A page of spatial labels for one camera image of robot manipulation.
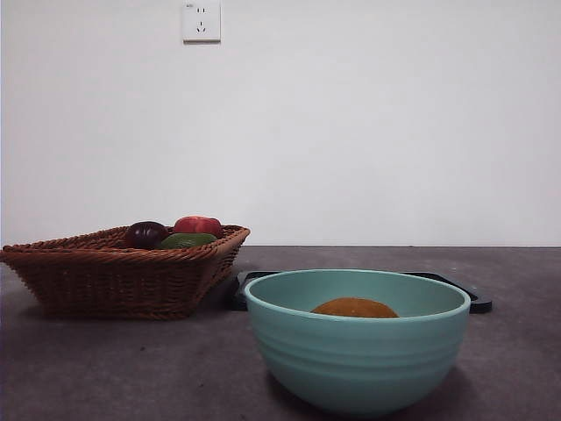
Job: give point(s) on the green avocado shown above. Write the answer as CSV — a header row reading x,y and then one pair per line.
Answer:
x,y
186,241

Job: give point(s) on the orange-brown kiwi fruit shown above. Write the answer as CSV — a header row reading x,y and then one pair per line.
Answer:
x,y
355,308

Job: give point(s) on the white wall power socket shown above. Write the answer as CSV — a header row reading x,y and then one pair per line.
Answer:
x,y
201,24

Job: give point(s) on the black rectangular tray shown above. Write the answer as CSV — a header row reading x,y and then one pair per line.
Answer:
x,y
480,302

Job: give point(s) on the brown wicker basket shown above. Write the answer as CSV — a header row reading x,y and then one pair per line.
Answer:
x,y
118,280

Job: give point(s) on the red apple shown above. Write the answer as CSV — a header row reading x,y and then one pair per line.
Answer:
x,y
197,226

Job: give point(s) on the teal ribbed bowl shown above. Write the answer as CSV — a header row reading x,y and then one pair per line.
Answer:
x,y
357,359

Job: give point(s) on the dark purple round fruit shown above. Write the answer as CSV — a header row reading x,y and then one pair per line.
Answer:
x,y
145,234

